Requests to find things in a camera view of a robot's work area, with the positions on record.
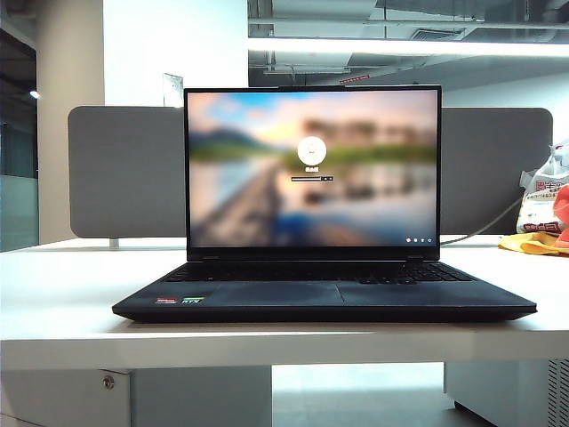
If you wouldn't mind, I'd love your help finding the black laptop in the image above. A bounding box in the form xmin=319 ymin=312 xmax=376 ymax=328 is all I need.
xmin=110 ymin=84 xmax=539 ymax=324

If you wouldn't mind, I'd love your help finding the hanging ceiling lamp fixture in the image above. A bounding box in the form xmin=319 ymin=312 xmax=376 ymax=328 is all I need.
xmin=263 ymin=63 xmax=353 ymax=76

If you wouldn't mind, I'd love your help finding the grey fabric desk divider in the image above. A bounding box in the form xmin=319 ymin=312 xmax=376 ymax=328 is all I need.
xmin=68 ymin=105 xmax=555 ymax=239

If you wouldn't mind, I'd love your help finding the long ceiling light strip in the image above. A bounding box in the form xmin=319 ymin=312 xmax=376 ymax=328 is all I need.
xmin=247 ymin=36 xmax=569 ymax=58

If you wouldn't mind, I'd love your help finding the white drawer cabinet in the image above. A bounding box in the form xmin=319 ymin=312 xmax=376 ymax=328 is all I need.
xmin=0 ymin=367 xmax=273 ymax=427

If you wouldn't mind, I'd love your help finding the ceiling air vent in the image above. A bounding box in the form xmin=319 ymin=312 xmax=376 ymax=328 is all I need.
xmin=407 ymin=27 xmax=468 ymax=43

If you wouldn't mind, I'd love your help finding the yellow cloth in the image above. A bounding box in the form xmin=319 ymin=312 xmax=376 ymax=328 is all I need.
xmin=496 ymin=230 xmax=569 ymax=259

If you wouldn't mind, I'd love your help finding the white plastic bag red print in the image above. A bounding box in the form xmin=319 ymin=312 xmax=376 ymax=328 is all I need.
xmin=515 ymin=140 xmax=569 ymax=235

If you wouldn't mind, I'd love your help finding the white cabinet with vent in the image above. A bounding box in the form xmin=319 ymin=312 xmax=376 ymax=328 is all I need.
xmin=442 ymin=358 xmax=569 ymax=427

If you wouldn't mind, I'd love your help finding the orange red plastic bag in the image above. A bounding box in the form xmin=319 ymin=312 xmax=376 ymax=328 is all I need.
xmin=550 ymin=184 xmax=569 ymax=257

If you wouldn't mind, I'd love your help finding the paper notice on wall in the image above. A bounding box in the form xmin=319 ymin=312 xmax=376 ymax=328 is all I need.
xmin=162 ymin=72 xmax=185 ymax=109

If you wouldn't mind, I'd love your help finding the grey power cable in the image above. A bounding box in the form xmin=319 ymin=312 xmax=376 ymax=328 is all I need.
xmin=439 ymin=197 xmax=525 ymax=246

